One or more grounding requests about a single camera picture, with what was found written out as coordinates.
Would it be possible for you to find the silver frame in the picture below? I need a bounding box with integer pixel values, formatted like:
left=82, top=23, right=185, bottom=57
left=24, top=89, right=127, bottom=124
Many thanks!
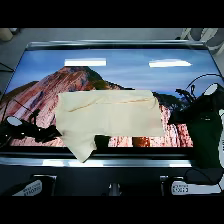
left=0, top=153, right=224, bottom=197

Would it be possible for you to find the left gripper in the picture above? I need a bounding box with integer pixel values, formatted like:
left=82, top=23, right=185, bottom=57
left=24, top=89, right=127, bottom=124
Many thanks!
left=36, top=127, right=63, bottom=143

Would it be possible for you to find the cream shirt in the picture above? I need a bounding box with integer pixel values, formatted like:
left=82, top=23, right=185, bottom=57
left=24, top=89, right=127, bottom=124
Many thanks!
left=54, top=88, right=166, bottom=164

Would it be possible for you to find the black cable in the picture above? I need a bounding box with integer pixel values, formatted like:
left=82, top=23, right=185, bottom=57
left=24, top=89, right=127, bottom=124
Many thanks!
left=185, top=73, right=224, bottom=89

